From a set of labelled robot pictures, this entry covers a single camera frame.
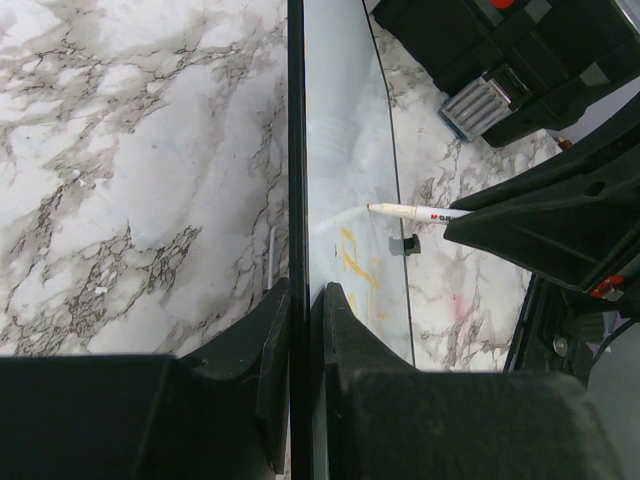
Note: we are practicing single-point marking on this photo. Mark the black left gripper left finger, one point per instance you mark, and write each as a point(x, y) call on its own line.
point(219, 412)

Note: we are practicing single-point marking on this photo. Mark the white whiteboard marker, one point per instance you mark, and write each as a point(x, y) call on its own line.
point(419, 214)

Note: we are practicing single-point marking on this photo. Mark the black plastic toolbox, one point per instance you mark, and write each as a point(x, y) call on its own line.
point(553, 59)

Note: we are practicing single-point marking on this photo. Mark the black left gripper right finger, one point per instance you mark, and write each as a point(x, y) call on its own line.
point(388, 420)

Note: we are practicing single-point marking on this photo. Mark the white whiteboard with black frame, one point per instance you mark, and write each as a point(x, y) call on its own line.
point(341, 160)

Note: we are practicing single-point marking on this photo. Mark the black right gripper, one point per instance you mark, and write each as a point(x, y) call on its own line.
point(573, 222)

